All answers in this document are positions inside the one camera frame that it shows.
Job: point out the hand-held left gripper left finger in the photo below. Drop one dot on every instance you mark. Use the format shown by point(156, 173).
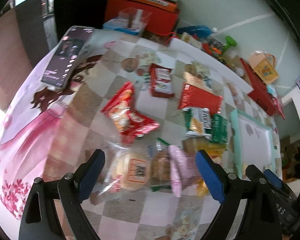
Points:
point(90, 177)

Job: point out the green dumbbell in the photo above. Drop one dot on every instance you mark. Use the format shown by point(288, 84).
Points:
point(228, 43)

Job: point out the shiny red patterned packet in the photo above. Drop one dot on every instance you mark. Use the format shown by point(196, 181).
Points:
point(200, 98)

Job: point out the green and white snack packet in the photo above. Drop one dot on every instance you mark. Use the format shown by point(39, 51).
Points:
point(198, 122)

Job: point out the pile of small toys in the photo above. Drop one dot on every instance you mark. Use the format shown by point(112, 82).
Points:
point(212, 46)

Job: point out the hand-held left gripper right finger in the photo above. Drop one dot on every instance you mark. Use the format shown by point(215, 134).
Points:
point(210, 177)

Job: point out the red packet white label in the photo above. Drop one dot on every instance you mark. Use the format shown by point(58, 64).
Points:
point(161, 80)

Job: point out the large red box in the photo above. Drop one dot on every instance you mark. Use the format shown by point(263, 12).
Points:
point(162, 20)

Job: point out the red cracker packet clear window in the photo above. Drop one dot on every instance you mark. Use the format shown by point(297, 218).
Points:
point(118, 107)

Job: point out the blue plastic bag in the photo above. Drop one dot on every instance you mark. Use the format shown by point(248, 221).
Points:
point(195, 30)

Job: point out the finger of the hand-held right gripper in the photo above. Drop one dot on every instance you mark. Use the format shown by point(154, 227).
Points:
point(255, 171)
point(272, 178)

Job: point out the pink printed cloth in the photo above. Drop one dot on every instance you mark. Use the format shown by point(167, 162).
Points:
point(22, 120)

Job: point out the smartphone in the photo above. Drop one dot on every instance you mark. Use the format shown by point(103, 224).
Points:
point(62, 57)

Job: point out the blue face mask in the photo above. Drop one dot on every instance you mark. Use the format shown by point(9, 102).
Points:
point(271, 90)

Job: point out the clear bread packet green ends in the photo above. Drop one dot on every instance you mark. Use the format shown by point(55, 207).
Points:
point(160, 165)

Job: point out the cardboard box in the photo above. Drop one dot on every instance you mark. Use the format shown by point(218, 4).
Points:
point(233, 61)

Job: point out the long orange box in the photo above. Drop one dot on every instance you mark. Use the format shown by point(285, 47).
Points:
point(150, 0)

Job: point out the yellow snack packet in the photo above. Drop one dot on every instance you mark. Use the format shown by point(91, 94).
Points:
point(210, 151)

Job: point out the red patterned pouch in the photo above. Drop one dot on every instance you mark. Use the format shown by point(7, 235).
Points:
point(280, 107)

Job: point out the white and yellow card box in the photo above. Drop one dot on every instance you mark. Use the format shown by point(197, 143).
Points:
point(190, 40)

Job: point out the pink snack packet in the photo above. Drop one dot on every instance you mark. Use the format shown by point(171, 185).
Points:
point(180, 170)

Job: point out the black cabinet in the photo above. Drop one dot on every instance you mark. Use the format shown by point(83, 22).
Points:
point(82, 2)

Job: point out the teal tray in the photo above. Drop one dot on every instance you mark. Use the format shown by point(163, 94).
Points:
point(252, 135)

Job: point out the flat red box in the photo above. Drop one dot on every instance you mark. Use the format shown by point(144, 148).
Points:
point(260, 90)

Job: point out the dark green snack packet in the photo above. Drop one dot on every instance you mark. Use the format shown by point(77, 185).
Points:
point(220, 128)

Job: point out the small red snack packet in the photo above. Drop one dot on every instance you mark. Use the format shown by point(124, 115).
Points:
point(140, 126)

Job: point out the clear plastic box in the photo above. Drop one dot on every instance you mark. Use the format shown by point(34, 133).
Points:
point(135, 17)

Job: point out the clear rice cracker packet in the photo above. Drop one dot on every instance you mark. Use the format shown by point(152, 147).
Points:
point(132, 170)

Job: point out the brown cabinet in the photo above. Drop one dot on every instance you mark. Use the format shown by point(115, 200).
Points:
point(15, 42)

